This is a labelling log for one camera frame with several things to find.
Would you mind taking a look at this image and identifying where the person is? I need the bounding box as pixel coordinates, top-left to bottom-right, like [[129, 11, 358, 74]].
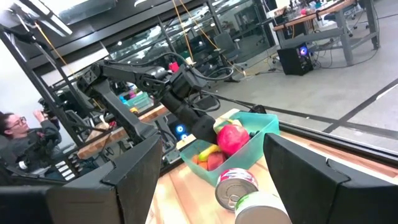
[[0, 109, 63, 181]]

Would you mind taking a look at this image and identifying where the orange hanging cable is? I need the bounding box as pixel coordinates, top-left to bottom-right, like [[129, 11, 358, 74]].
[[172, 0, 195, 63]]

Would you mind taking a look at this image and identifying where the large red apple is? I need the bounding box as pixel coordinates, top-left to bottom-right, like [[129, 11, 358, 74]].
[[216, 124, 251, 157]]

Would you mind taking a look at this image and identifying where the teal plastic bin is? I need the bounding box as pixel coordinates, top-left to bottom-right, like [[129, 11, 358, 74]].
[[179, 111, 280, 187]]

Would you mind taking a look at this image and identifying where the red label tin can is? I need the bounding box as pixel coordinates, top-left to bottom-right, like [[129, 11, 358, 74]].
[[214, 167, 259, 212]]

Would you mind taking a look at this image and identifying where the wooden top workbench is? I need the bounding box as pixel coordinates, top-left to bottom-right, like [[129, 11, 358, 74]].
[[272, 0, 381, 67]]

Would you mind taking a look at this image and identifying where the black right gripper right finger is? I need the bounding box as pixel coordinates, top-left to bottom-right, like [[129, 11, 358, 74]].
[[262, 133, 398, 224]]

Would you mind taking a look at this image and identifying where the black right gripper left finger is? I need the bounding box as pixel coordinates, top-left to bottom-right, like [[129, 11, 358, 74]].
[[0, 133, 162, 224]]

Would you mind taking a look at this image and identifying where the wooden top bench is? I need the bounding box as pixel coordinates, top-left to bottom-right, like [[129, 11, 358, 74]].
[[76, 105, 170, 160]]

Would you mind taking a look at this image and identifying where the black computer tower blue light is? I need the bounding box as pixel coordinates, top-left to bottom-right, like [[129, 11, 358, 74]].
[[276, 42, 314, 77]]

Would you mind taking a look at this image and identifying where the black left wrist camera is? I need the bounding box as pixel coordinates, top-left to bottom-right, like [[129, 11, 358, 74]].
[[182, 65, 208, 93]]

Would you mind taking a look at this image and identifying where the teal background crate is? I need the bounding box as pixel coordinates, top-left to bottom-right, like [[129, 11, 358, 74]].
[[123, 91, 154, 110]]

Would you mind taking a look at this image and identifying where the grey office chair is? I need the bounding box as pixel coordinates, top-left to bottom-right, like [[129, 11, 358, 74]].
[[213, 31, 248, 72]]

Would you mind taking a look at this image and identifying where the black aluminium rig frame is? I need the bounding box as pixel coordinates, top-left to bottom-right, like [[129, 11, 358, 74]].
[[0, 24, 398, 175]]

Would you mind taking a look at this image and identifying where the green label tin can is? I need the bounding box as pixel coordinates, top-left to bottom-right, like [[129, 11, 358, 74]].
[[234, 191, 292, 224]]

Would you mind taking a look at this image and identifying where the yellow banana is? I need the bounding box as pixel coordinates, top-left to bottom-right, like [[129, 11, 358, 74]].
[[198, 144, 222, 162]]

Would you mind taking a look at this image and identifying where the computer with blue lights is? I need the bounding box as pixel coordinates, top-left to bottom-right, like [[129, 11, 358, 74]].
[[172, 121, 192, 141]]

